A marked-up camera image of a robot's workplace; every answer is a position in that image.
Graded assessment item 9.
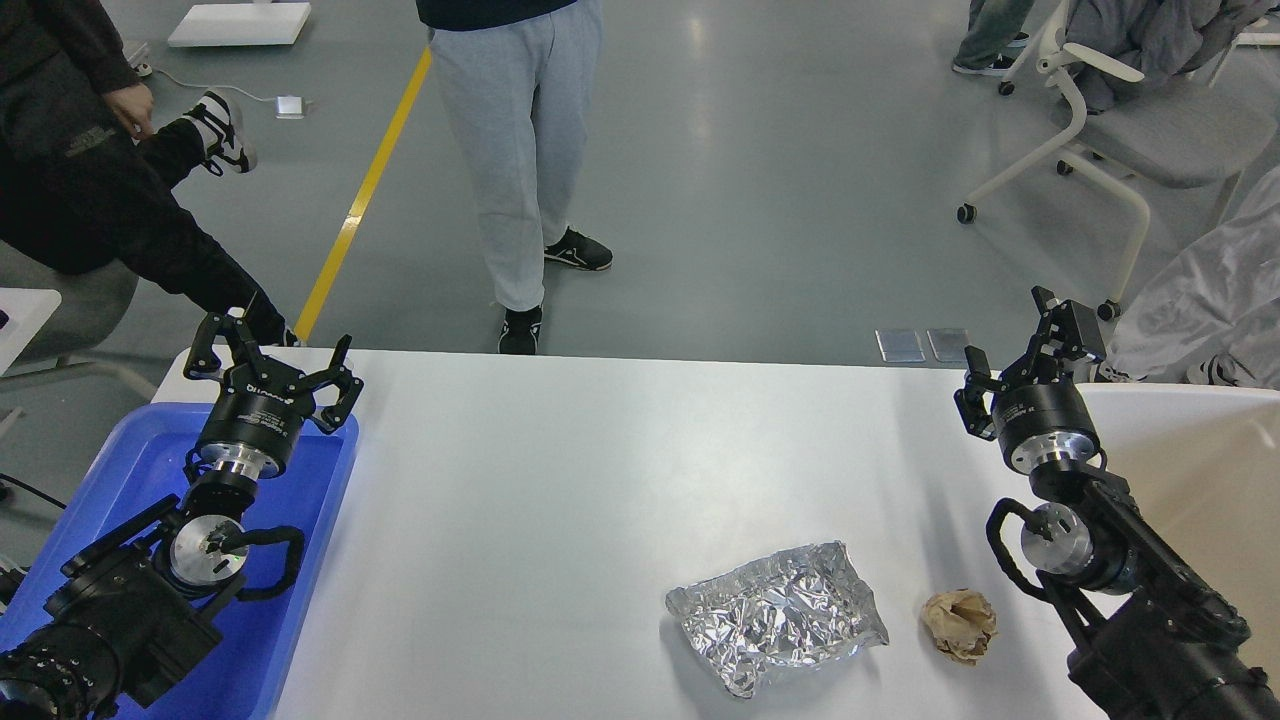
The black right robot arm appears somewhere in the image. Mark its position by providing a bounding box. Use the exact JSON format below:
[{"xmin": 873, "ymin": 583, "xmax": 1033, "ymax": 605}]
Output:
[{"xmin": 954, "ymin": 286, "xmax": 1279, "ymax": 719}]

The white side table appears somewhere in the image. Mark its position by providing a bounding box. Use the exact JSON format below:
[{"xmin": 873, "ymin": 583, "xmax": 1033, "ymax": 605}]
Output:
[{"xmin": 1, "ymin": 287, "xmax": 61, "ymax": 374}]

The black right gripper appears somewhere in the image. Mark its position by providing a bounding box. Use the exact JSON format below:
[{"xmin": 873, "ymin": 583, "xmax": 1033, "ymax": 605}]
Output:
[{"xmin": 954, "ymin": 286, "xmax": 1106, "ymax": 477}]

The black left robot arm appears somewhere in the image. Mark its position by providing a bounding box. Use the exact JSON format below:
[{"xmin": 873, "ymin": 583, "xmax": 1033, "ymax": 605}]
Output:
[{"xmin": 3, "ymin": 313, "xmax": 364, "ymax": 719}]

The white flat board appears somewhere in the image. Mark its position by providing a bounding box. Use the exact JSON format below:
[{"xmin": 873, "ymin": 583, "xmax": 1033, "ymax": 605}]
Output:
[{"xmin": 166, "ymin": 1, "xmax": 312, "ymax": 47}]

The white office chair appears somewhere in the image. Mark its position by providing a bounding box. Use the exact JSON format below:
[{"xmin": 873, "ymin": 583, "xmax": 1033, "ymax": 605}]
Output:
[{"xmin": 956, "ymin": 1, "xmax": 1277, "ymax": 322}]

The crumpled brown paper ball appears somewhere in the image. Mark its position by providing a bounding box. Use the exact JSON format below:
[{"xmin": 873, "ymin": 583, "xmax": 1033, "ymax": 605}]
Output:
[{"xmin": 920, "ymin": 588, "xmax": 998, "ymax": 667}]

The grey chair at left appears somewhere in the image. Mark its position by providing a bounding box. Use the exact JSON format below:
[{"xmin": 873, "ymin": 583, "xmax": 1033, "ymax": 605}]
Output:
[{"xmin": 3, "ymin": 243, "xmax": 157, "ymax": 401}]

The person in grey-green trousers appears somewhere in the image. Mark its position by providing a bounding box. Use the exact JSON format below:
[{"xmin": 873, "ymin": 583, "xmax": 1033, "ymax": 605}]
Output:
[{"xmin": 952, "ymin": 0, "xmax": 1036, "ymax": 78}]

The right metal floor plate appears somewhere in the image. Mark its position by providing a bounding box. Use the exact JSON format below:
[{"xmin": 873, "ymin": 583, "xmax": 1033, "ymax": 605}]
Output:
[{"xmin": 925, "ymin": 328, "xmax": 970, "ymax": 364}]

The white power adapter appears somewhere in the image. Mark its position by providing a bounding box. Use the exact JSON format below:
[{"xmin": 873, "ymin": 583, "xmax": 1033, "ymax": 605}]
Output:
[{"xmin": 275, "ymin": 95, "xmax": 306, "ymax": 120}]

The grey jacket on chair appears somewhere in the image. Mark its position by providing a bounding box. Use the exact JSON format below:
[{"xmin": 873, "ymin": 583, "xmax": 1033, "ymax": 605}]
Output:
[{"xmin": 1066, "ymin": 1, "xmax": 1276, "ymax": 113}]

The silver foil bag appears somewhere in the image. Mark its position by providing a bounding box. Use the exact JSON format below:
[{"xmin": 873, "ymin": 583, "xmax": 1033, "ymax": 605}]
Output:
[{"xmin": 666, "ymin": 539, "xmax": 890, "ymax": 700}]

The white floor cable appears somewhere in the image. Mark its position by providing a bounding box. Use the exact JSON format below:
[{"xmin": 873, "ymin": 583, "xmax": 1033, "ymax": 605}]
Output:
[{"xmin": 125, "ymin": 40, "xmax": 282, "ymax": 106}]

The beige plastic bin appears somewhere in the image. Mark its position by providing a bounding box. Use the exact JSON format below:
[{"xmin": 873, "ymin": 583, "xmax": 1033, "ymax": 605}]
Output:
[{"xmin": 1080, "ymin": 384, "xmax": 1279, "ymax": 678}]

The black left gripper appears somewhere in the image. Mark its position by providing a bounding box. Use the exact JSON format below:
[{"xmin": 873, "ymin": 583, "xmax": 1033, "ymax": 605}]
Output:
[{"xmin": 183, "ymin": 311, "xmax": 364, "ymax": 479}]

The left metal floor plate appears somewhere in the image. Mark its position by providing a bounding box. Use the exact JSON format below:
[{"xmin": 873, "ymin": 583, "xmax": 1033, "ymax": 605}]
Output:
[{"xmin": 876, "ymin": 328, "xmax": 925, "ymax": 364}]

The person in black clothes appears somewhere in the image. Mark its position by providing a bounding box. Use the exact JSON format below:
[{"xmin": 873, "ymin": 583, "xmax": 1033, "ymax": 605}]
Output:
[{"xmin": 1, "ymin": 1, "xmax": 298, "ymax": 346}]

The metal floor plate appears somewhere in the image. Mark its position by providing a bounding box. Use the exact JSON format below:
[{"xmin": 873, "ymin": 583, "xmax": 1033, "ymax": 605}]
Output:
[
  {"xmin": 925, "ymin": 328, "xmax": 970, "ymax": 364},
  {"xmin": 876, "ymin": 328, "xmax": 925, "ymax": 364}
]

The person in grey sweatpants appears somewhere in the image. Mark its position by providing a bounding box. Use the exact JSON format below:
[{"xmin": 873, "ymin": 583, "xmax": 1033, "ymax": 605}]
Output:
[{"xmin": 416, "ymin": 1, "xmax": 613, "ymax": 355}]

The blue plastic bin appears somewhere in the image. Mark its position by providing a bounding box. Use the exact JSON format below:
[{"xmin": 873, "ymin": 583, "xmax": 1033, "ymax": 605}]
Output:
[{"xmin": 1, "ymin": 404, "xmax": 360, "ymax": 719}]

